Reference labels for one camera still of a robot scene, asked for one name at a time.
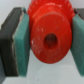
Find gripper right finger with green pad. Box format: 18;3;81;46
69;8;84;69

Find red gear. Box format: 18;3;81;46
27;0;75;64

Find gripper left finger with green pad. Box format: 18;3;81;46
0;7;32;77

